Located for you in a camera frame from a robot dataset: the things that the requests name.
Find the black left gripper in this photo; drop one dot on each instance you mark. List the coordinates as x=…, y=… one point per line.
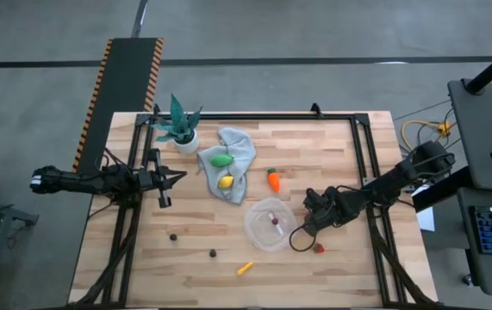
x=155, y=178

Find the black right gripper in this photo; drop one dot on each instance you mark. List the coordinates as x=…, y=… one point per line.
x=327, y=208

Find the red toy strawberry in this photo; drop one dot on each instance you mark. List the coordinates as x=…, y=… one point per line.
x=319, y=248

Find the green toy pepper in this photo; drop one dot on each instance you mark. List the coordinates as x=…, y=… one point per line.
x=222, y=160

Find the yellow toy lemon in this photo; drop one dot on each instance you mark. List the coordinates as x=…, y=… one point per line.
x=226, y=182

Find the orange toy carrot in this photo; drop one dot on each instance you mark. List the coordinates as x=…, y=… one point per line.
x=274, y=183

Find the yellow toy squash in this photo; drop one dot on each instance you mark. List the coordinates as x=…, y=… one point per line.
x=244, y=268

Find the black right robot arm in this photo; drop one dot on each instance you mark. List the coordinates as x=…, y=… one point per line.
x=392, y=178

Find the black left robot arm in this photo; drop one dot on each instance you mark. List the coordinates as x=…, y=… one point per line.
x=77, y=183

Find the clear plastic tupperware container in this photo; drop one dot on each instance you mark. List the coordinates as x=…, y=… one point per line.
x=258, y=237

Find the snake plant in white pot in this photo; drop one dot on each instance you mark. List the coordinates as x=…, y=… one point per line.
x=187, y=146

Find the white sticker strip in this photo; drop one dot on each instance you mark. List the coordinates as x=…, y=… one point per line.
x=280, y=229

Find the dark red toy raspberry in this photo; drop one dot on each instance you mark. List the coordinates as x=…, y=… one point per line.
x=275, y=221

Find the grey waffle dish cloth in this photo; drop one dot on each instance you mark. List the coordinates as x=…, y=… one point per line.
x=241, y=150

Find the white paper sheet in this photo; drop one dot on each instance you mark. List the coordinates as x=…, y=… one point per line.
x=426, y=219

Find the black hazard-striped floor ramp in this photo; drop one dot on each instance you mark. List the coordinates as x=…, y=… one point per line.
x=125, y=77

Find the black aluminium rig frame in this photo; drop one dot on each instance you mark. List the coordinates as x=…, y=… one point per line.
x=271, y=116

